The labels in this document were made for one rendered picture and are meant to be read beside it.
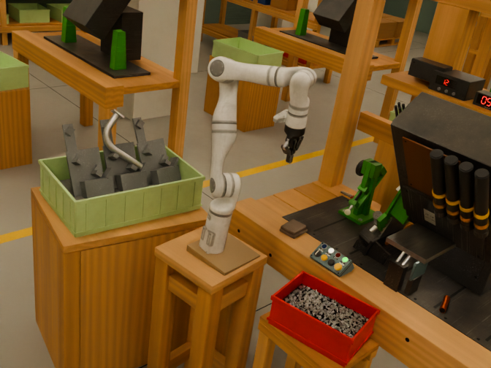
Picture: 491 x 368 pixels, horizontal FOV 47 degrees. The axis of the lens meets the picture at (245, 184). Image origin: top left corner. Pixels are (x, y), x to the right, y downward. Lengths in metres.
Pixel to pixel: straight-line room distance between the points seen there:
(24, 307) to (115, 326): 0.75
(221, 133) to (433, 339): 1.01
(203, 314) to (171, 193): 0.61
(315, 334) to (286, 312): 0.12
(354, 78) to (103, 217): 1.28
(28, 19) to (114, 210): 6.07
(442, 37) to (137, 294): 1.70
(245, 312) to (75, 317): 0.74
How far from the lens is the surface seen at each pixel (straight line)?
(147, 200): 2.48
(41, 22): 8.38
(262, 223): 2.41
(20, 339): 3.15
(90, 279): 2.50
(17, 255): 3.73
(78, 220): 2.38
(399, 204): 2.21
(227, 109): 2.07
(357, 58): 2.68
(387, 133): 2.73
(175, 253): 2.24
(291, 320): 1.98
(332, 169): 2.85
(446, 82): 2.34
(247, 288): 2.33
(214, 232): 2.16
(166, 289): 2.33
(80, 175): 2.60
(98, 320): 2.66
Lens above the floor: 2.10
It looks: 26 degrees down
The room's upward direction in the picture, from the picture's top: 9 degrees clockwise
